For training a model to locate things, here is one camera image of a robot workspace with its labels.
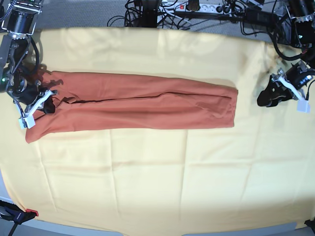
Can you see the black clamp right corner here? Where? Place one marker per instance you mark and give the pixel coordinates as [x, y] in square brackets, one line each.
[310, 224]

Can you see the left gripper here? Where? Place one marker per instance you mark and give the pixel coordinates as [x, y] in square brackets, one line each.
[291, 82]

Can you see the orange T-shirt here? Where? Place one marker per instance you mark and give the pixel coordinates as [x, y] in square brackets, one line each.
[98, 101]

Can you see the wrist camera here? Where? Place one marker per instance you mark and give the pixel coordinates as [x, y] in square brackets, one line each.
[303, 106]
[27, 122]

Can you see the black stand post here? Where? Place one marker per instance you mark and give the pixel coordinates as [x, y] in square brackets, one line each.
[149, 13]

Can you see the black power adapter box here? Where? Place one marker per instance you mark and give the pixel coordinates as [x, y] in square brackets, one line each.
[260, 18]

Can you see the blue red table clamp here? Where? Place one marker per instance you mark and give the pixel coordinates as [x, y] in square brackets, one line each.
[11, 212]

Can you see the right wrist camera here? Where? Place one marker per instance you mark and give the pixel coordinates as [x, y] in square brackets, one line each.
[27, 122]

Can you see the yellow tablecloth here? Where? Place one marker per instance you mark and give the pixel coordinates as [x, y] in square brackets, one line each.
[143, 182]

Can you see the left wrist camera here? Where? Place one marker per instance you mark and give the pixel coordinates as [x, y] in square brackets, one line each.
[303, 106]

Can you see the white power strip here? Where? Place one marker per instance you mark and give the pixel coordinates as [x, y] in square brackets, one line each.
[182, 8]

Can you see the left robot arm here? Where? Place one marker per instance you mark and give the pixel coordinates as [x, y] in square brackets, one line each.
[293, 38]

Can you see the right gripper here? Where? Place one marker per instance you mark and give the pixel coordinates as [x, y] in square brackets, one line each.
[28, 94]

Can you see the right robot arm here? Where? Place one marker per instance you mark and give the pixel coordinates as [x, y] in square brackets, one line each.
[19, 57]

